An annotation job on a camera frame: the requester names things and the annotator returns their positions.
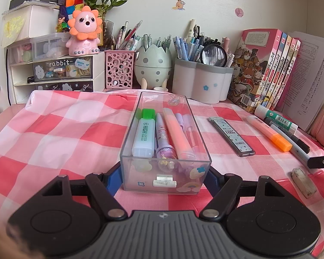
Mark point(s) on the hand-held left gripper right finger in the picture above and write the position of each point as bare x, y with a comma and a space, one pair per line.
210, 180

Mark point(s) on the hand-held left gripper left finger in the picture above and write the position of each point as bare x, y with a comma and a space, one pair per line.
113, 179

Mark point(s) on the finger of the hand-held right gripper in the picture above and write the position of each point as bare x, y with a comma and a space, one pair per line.
322, 162

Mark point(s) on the black marker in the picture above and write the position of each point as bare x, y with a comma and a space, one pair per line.
302, 145

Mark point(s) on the clear plastic organizer tray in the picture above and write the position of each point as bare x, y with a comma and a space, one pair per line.
140, 174

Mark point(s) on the dark pencil lead case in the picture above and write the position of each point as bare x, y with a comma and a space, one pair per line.
232, 137

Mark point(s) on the green highlighter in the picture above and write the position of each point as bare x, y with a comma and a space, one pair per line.
143, 137

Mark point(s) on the slim purple mechanical pencil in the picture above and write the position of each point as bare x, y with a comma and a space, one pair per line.
189, 132

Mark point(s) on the orange highlighter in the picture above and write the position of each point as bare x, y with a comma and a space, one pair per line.
275, 137

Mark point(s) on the pink highlighter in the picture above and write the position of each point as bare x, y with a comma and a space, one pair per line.
176, 135

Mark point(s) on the green and white glue stick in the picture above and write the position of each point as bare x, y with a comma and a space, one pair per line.
275, 117

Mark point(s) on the purple cartoon pen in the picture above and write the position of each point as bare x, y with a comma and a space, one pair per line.
162, 135

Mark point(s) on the dirty white eraser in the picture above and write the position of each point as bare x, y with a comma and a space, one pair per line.
303, 182

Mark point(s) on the pink checkered tablecloth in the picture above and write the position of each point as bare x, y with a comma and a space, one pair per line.
56, 129

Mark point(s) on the stack of paper booklets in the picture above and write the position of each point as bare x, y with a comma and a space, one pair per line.
307, 72

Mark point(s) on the white spine comic book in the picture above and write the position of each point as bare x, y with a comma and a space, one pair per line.
288, 72

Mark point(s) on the grey flower-shaped pen holder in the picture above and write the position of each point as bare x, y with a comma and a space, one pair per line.
202, 83

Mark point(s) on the red spine comic book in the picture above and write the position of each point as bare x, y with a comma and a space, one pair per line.
283, 72

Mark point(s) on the yellow spine comic book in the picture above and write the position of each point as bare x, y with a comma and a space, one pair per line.
278, 72

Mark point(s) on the blue spine comic book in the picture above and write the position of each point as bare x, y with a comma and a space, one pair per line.
273, 72

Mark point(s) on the pink perforated pen holder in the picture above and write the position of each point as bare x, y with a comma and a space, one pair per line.
118, 70

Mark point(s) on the white desktop drawer organiser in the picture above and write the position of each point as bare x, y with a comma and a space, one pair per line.
97, 70

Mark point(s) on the green egg-shaped pen holder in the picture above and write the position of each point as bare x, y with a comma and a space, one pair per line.
151, 67

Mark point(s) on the pink spine comic book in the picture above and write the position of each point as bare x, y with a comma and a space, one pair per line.
248, 67

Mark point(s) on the black magnifying glass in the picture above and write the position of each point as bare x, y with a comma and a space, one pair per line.
213, 56

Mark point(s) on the bunch of assorted pens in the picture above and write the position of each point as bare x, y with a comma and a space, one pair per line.
190, 48

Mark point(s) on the bunch of thin pens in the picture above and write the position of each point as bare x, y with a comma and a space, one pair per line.
124, 39

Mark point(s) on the dark glass vase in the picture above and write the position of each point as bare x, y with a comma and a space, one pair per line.
108, 33

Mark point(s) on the clear plastic drawer box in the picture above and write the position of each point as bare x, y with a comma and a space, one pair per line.
48, 45

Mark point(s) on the pink lion toy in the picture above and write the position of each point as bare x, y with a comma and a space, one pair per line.
83, 24

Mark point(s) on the small figurine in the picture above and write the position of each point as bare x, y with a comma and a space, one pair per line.
61, 23

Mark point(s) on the white storage box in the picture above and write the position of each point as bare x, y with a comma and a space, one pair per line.
37, 21

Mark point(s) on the colourful puzzle cube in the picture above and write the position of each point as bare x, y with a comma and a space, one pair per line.
74, 2

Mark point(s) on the yellow patterned paper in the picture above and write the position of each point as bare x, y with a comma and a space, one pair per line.
13, 27

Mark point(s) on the round pink wall sticker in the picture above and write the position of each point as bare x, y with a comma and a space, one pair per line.
239, 12

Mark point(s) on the animal wall sticker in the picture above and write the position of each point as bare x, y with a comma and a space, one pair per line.
179, 4

